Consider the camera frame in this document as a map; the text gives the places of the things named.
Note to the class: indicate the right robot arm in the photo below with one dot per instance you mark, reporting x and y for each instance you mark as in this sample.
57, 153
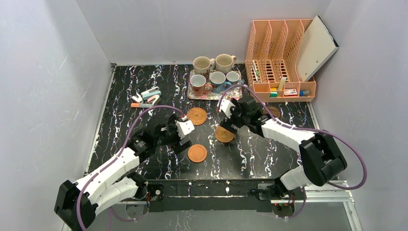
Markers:
321, 157

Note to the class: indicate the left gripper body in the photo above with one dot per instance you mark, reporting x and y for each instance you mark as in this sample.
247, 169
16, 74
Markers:
176, 136

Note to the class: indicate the green eraser block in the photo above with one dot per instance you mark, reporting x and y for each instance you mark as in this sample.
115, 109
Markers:
273, 94

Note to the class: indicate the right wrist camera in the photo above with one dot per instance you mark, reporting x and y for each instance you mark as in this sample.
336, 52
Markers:
226, 106

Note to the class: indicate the small light blue mug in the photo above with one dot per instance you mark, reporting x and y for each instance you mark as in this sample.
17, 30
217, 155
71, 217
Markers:
233, 78

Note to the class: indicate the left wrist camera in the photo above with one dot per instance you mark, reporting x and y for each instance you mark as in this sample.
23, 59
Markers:
184, 128

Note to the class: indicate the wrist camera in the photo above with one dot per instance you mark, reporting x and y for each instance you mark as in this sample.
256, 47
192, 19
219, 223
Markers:
226, 106
184, 128

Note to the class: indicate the aluminium front rail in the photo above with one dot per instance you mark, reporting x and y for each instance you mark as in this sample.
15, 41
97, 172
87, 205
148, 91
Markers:
174, 195

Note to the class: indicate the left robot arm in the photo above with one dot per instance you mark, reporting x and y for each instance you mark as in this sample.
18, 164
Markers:
78, 203

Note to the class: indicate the beige mug with number three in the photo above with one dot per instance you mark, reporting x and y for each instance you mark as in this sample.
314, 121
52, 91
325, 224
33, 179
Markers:
225, 62

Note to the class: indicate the pink floral mug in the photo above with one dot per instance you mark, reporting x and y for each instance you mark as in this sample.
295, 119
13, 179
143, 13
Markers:
199, 85

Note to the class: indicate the green white marker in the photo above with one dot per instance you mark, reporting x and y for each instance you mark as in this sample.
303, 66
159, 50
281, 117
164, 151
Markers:
255, 70

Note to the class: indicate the white pink stapler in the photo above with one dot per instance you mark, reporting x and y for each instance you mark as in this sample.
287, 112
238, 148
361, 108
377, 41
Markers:
154, 100

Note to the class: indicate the dark walnut round coaster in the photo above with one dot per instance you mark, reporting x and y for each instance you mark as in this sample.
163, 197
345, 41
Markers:
275, 111

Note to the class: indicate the white board binder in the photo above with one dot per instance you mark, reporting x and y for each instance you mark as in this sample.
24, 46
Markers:
317, 46

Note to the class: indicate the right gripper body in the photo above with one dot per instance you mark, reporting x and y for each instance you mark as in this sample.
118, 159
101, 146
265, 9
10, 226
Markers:
232, 119

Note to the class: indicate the orange cap highlighter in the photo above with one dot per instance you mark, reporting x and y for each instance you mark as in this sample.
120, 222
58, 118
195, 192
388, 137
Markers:
141, 105

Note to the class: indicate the woven rattan coaster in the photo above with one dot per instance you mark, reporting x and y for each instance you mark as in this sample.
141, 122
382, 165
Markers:
197, 116
223, 135

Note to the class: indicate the floral serving tray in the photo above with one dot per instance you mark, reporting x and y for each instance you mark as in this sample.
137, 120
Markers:
233, 93

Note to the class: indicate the peach desk file organizer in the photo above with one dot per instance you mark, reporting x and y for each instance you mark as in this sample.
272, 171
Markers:
274, 45

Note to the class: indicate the terracotta round coaster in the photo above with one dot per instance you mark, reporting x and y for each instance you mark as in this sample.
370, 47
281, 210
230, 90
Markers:
197, 153

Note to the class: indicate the white staple remover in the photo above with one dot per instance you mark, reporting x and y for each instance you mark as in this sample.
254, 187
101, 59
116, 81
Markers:
137, 98

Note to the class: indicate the blue cap bottle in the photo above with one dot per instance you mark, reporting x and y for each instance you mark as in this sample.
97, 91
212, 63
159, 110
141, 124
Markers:
304, 93

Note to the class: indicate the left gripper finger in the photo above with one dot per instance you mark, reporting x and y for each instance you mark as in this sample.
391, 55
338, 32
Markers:
177, 118
180, 147

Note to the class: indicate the red card box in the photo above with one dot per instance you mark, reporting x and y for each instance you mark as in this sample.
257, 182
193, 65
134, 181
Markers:
290, 93

